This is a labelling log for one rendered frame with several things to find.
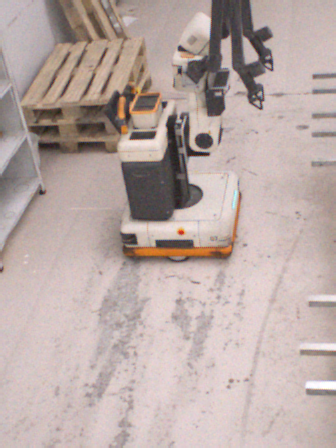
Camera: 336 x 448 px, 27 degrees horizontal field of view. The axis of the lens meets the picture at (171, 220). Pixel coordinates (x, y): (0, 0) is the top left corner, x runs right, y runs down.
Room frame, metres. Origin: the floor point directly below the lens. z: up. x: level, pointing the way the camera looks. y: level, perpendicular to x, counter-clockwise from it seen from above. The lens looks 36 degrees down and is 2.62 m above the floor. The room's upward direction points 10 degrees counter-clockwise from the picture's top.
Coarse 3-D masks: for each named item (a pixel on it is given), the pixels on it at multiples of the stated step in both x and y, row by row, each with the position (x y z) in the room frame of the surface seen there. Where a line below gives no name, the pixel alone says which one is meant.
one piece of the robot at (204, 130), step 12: (180, 60) 3.34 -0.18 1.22; (192, 60) 3.33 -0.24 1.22; (180, 84) 3.41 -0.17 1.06; (204, 84) 3.38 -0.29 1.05; (192, 96) 3.40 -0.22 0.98; (192, 108) 3.40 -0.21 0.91; (204, 108) 3.40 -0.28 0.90; (192, 120) 3.37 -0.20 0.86; (204, 120) 3.35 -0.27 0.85; (216, 120) 3.42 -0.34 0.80; (192, 132) 3.37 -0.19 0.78; (204, 132) 3.35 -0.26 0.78; (216, 132) 3.33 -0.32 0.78; (192, 144) 3.37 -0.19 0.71; (204, 144) 3.35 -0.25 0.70; (216, 144) 3.34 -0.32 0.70
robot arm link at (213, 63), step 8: (216, 0) 3.18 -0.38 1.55; (216, 8) 3.18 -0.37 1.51; (216, 16) 3.19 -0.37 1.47; (216, 24) 3.19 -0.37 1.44; (216, 32) 3.19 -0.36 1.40; (216, 40) 3.19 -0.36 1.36; (216, 48) 3.19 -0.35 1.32; (216, 56) 3.17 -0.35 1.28; (208, 64) 3.18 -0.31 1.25; (216, 64) 3.17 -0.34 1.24
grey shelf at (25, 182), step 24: (0, 48) 4.28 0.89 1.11; (0, 72) 4.30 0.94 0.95; (0, 96) 4.06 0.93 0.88; (0, 120) 4.32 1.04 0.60; (24, 120) 4.27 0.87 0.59; (0, 144) 4.13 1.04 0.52; (24, 144) 4.29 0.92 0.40; (0, 168) 3.81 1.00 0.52; (24, 168) 4.31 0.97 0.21; (0, 192) 4.16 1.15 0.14; (24, 192) 4.10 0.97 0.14; (0, 216) 3.85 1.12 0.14; (0, 240) 3.57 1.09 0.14; (0, 264) 3.44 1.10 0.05
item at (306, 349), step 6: (300, 348) 1.60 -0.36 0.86; (306, 348) 1.60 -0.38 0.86; (312, 348) 1.60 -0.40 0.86; (318, 348) 1.59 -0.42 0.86; (324, 348) 1.59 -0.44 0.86; (330, 348) 1.58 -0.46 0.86; (300, 354) 1.60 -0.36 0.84; (306, 354) 1.60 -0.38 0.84; (312, 354) 1.59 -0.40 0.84; (318, 354) 1.58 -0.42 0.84; (324, 354) 1.58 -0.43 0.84; (330, 354) 1.57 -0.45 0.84
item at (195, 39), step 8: (200, 16) 3.48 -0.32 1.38; (192, 24) 3.38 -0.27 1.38; (200, 24) 3.38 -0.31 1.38; (208, 24) 3.44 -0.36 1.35; (184, 32) 3.44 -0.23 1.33; (192, 32) 3.36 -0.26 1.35; (200, 32) 3.35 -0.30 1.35; (208, 32) 3.36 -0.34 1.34; (184, 40) 3.37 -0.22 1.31; (192, 40) 3.36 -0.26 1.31; (200, 40) 3.35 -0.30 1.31; (208, 40) 3.34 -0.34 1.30; (184, 48) 3.39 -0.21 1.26; (192, 48) 3.36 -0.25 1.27; (200, 48) 3.35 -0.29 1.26; (208, 48) 3.34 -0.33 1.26
